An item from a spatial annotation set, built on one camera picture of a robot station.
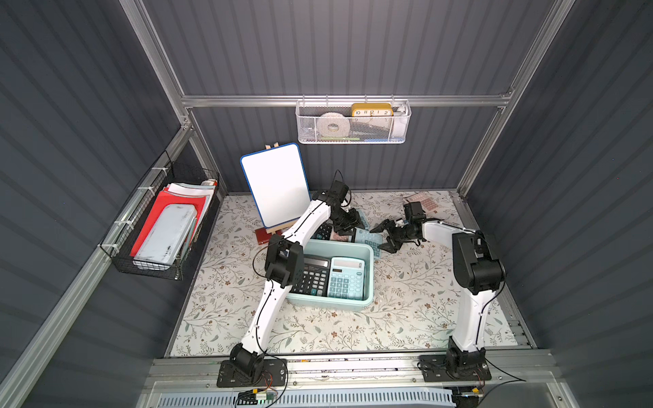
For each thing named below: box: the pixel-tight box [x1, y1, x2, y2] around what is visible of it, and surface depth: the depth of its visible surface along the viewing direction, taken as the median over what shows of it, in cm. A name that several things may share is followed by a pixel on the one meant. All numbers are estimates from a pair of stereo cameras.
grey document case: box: [132, 204, 198, 270], surface depth 68 cm
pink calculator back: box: [403, 191, 438, 212], surface depth 118 cm
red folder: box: [130, 185, 207, 258], surface depth 74 cm
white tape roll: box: [316, 112, 351, 138], surface depth 86 cm
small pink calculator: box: [329, 228, 350, 243], surface depth 98 cm
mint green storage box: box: [285, 239, 375, 311], surface depth 88 cm
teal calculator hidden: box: [354, 227, 383, 260], surface depth 104 cm
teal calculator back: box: [327, 256, 365, 301], surface depth 86 cm
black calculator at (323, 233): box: [310, 222, 333, 241], surface depth 100 cm
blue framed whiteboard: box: [239, 142, 313, 229], surface depth 91 cm
